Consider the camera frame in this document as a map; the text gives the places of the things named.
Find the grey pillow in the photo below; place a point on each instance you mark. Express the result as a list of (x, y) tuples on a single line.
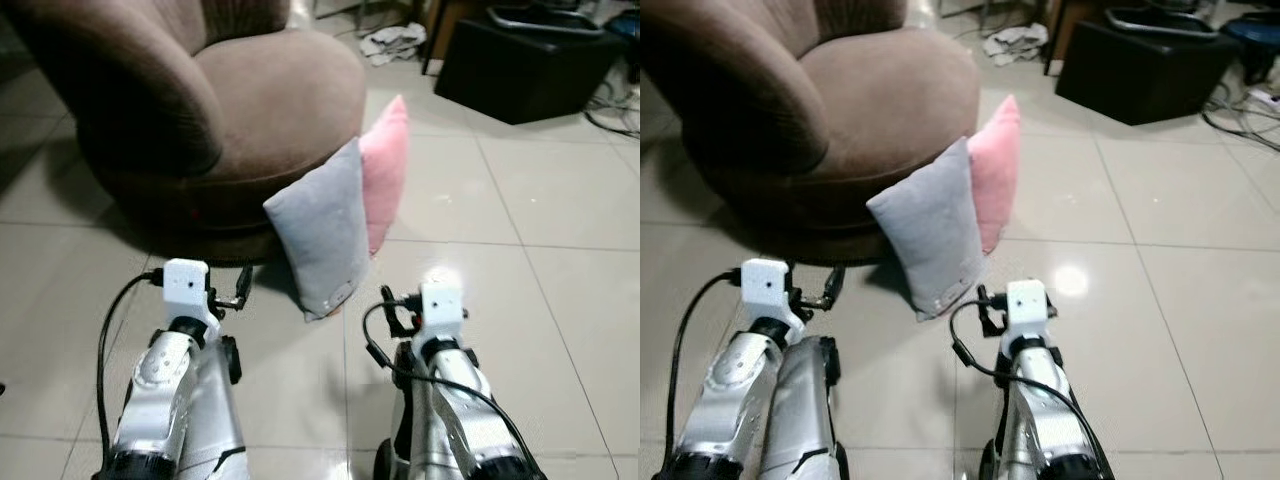
[(930, 230), (320, 230)]

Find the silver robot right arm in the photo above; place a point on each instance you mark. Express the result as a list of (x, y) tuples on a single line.
[(1040, 430), (460, 420)]

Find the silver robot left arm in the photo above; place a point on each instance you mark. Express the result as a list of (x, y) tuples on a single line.
[(725, 390), (155, 390)]

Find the pink pillow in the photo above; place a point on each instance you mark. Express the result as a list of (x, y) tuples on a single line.
[(997, 170), (385, 170)]

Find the brown fabric sofa chair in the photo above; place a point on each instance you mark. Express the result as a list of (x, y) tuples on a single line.
[(860, 100), (260, 100)]

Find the silver robot left leg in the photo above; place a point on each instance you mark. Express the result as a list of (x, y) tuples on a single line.
[(800, 420), (215, 420)]

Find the white crumpled cloth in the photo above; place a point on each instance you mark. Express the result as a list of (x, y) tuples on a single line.
[(395, 42), (1015, 42)]

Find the black box ottoman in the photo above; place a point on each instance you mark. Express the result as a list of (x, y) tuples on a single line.
[(1140, 78), (520, 78)]

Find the brown wooden furniture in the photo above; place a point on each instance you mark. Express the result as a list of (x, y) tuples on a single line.
[(440, 30), (1065, 30)]

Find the dark metal tray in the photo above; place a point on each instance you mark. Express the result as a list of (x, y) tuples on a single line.
[(1165, 20), (545, 20)]

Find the blue round stool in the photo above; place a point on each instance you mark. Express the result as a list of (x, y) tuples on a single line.
[(625, 25), (1255, 30)]

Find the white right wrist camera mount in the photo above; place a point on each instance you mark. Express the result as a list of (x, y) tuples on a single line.
[(442, 305), (1027, 305)]

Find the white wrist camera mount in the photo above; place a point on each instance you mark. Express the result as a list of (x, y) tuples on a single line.
[(1027, 305), (765, 285), (442, 305), (185, 285)]

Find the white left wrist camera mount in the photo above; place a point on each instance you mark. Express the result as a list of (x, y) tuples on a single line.
[(185, 285), (765, 285)]

